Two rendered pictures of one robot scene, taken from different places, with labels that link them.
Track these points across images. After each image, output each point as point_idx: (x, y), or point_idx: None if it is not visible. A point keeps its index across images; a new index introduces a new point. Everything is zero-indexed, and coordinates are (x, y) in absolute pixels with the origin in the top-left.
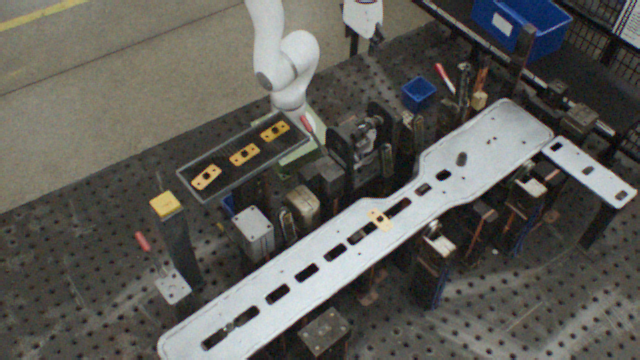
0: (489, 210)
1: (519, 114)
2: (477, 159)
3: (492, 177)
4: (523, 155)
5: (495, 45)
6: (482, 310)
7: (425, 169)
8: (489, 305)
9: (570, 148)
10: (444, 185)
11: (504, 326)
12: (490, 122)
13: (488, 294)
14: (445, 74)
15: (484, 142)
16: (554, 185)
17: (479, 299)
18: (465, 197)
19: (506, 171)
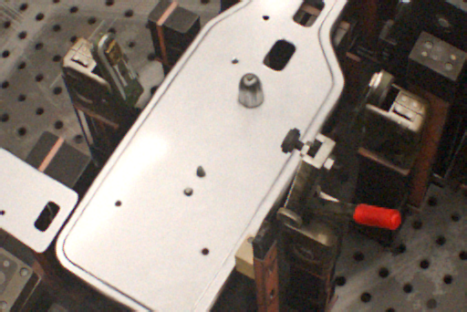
0: (166, 20)
1: (142, 287)
2: (215, 117)
3: (173, 84)
4: (114, 166)
5: None
6: (145, 36)
7: (321, 54)
8: (135, 47)
9: (17, 222)
10: (269, 32)
11: (107, 26)
12: (209, 236)
13: (140, 65)
14: (362, 212)
15: (210, 170)
16: (44, 131)
17: (153, 51)
18: (219, 21)
19: (145, 112)
